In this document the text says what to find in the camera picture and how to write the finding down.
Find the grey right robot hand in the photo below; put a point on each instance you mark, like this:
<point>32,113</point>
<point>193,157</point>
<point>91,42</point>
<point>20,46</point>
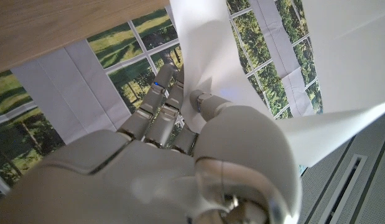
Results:
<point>148,180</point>

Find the white receipt paper strip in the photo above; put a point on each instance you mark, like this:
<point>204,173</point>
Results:
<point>211,46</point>

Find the printed forest window backdrop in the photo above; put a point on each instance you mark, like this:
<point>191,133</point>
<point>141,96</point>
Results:
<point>86,93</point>

